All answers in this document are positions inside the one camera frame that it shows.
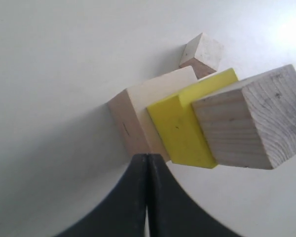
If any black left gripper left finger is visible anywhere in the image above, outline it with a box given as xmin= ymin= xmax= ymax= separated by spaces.
xmin=58 ymin=154 xmax=148 ymax=237

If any yellow cube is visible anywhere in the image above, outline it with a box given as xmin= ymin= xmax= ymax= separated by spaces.
xmin=147 ymin=68 xmax=238 ymax=169

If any small wooden cube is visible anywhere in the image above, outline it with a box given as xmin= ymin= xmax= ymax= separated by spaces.
xmin=179 ymin=33 xmax=223 ymax=79

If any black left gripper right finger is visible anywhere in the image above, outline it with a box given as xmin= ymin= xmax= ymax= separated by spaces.
xmin=147 ymin=154 xmax=239 ymax=237

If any large wooden cube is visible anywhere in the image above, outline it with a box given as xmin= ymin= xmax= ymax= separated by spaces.
xmin=108 ymin=66 xmax=197 ymax=161

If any medium wooden cube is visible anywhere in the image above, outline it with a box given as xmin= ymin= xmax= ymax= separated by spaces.
xmin=192 ymin=64 xmax=296 ymax=170

